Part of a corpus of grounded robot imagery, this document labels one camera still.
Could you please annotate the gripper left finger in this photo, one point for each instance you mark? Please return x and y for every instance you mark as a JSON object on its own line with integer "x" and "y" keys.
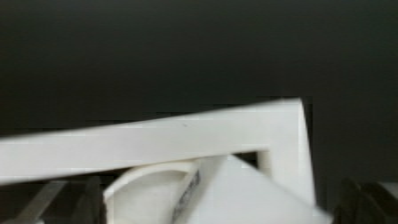
{"x": 59, "y": 201}

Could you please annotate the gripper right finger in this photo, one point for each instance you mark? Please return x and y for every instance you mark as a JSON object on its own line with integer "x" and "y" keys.
{"x": 368, "y": 203}

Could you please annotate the white round stool seat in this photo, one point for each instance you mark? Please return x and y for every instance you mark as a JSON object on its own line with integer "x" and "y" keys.
{"x": 147, "y": 194}

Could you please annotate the white stool leg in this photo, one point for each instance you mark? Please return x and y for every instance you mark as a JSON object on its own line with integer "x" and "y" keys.
{"x": 233, "y": 197}

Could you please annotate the white U-shaped fence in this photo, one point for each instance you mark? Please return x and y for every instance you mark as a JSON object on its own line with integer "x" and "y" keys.
{"x": 261, "y": 127}

